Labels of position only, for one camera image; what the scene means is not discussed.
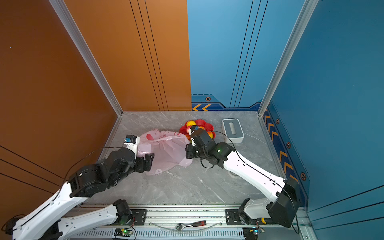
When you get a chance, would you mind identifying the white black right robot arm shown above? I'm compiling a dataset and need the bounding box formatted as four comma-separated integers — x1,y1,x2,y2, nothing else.
186,142,301,228

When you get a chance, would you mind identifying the aluminium corner post right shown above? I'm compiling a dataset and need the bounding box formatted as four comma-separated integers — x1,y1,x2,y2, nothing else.
258,0,319,117

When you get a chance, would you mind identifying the aluminium corner post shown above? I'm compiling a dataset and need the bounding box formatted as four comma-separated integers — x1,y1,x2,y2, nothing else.
49,0,123,117
258,0,319,117

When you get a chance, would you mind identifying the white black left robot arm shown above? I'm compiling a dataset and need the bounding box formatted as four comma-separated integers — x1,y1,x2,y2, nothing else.
4,148,155,240

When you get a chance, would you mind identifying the green circuit board left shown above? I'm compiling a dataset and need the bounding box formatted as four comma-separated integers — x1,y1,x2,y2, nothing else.
114,228,135,238

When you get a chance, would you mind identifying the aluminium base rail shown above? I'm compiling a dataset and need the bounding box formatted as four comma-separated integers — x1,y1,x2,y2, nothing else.
72,204,317,240

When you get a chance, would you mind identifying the yellow lemon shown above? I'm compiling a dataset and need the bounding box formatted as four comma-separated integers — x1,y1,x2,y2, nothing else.
186,121,197,127

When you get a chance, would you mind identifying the pink plastic bag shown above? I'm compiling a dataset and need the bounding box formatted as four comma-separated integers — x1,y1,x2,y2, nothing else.
138,129,193,176

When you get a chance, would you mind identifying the circuit board right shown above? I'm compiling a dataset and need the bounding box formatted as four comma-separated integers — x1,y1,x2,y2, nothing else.
243,228,265,240

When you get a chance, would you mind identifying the red flower-shaped bowl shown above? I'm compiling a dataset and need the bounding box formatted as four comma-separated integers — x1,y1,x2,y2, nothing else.
179,119,216,140

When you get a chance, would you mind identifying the red handled ratchet wrench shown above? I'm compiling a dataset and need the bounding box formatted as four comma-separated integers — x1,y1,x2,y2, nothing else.
175,220,207,231

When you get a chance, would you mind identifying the aluminium corner post left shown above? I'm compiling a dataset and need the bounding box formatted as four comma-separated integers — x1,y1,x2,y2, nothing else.
49,0,123,117

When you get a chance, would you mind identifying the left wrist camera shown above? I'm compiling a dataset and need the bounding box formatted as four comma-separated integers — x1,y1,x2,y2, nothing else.
123,135,140,156

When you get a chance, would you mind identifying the white grey tissue box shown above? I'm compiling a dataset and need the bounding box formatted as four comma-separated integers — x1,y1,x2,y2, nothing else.
222,118,245,144

